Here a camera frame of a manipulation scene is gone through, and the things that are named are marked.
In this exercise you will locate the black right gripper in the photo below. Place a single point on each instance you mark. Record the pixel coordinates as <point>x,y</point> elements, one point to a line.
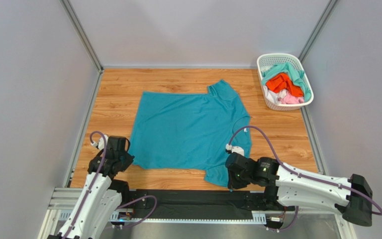
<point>232,179</point>

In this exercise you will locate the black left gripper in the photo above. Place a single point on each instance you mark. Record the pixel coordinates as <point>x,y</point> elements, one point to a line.
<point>129,160</point>

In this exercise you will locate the teal t shirt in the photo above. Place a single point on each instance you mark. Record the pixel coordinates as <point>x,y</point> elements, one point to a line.
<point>190,131</point>

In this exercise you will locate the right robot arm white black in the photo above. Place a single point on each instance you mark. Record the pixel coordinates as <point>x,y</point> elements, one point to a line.
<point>287,186</point>

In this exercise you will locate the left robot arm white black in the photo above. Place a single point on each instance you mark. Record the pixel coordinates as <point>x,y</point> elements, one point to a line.
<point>102,192</point>

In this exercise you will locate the white shirt in basket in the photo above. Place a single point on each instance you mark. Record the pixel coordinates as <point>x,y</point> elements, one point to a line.
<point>275,98</point>

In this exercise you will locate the pink shirt in basket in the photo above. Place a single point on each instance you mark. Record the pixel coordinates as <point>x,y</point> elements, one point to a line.
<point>288,99</point>

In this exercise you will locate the orange shirt in basket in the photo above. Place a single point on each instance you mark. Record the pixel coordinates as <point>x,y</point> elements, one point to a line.
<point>282,81</point>

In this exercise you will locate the light teal shirt in basket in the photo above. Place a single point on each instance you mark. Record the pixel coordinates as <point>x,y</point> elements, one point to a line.
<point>297,77</point>

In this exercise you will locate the white plastic laundry basket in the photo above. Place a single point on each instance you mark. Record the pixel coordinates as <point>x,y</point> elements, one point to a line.
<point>265,61</point>

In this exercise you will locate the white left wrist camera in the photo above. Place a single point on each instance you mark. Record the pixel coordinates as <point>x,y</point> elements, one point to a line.
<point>101,143</point>

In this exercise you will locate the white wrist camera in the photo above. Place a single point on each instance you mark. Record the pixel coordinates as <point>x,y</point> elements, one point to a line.
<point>234,149</point>
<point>101,143</point>

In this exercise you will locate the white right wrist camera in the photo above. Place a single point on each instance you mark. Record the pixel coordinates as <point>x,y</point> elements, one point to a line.
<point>234,149</point>

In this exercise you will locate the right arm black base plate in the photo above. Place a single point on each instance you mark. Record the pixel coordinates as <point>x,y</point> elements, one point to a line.
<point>260,202</point>

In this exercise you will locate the aluminium front rail frame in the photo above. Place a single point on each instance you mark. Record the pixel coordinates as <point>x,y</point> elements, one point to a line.
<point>310,224</point>

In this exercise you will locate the left corner aluminium post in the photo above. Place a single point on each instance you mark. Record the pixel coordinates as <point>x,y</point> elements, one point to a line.
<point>73,17</point>

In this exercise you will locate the corner aluminium post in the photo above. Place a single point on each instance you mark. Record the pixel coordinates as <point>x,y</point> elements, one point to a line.
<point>324,17</point>
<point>73,17</point>

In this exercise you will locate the right corner aluminium post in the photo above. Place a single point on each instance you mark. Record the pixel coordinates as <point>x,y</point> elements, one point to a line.
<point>324,17</point>

